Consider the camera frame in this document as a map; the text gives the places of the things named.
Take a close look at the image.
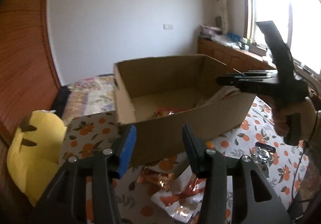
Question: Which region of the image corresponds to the person's right hand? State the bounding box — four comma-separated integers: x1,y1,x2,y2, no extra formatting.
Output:
272,97,318,139

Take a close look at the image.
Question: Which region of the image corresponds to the wooden low cabinet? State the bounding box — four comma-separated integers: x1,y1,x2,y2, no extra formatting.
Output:
197,37,276,74

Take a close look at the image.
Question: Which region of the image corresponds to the black cable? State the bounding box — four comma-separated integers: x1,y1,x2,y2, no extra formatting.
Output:
291,136,318,204

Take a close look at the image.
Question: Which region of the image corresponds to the pink white paper stack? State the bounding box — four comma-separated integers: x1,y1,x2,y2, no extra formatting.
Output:
201,24,222,39

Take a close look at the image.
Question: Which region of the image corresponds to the wood-framed window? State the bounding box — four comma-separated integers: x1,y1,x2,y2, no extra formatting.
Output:
242,0,321,76

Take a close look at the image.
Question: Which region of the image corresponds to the dark blue blanket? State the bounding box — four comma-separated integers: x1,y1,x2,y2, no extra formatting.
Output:
50,86,72,114

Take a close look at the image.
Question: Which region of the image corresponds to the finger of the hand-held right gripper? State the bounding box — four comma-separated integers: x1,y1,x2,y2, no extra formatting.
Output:
233,70,277,79
216,75,279,94

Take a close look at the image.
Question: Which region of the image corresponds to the silver black snack packet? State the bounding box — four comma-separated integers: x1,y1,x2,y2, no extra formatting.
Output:
252,142,276,167

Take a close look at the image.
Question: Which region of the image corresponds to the wooden louvered wardrobe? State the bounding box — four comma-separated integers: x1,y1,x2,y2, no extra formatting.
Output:
0,0,62,144

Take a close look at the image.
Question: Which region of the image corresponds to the orange fruit print sheet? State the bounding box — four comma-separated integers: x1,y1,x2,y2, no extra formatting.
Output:
59,94,311,224

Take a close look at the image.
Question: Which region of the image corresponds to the orange foil snack packet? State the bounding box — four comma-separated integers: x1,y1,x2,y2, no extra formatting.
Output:
137,167,176,190

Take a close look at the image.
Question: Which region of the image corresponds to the brown cardboard box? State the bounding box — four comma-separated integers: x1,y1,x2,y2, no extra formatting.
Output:
113,54,256,167

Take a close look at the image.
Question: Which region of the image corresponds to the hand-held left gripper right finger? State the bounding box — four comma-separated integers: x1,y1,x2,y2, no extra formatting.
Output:
182,124,291,224

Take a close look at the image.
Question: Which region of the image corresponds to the person's right forearm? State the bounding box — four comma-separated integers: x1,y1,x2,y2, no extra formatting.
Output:
300,96,321,204

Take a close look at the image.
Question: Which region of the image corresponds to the yellow plush pillow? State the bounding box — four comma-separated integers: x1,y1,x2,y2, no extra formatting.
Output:
6,110,68,207

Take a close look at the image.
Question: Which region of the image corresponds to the white red foil snack packet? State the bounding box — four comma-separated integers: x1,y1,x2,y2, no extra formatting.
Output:
150,174,208,222

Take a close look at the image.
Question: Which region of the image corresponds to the floral quilt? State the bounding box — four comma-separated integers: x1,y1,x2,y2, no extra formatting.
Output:
51,75,118,120

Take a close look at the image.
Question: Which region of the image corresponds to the red yellow snack packet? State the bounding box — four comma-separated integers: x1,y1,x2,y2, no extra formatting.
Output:
153,107,181,118

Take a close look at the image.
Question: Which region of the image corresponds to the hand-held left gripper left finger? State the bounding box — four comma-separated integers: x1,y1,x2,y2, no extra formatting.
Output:
30,124,137,224

